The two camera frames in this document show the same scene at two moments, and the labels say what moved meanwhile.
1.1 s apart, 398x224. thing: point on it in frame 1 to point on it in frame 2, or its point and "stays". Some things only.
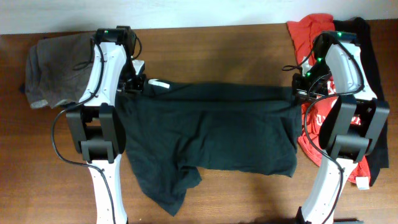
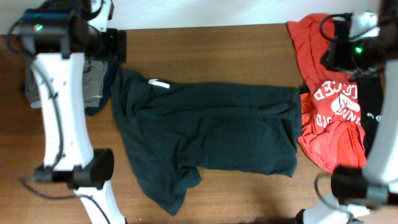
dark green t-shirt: (171, 129) stays
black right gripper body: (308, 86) to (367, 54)
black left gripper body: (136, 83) to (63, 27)
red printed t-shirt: (315, 88) stays
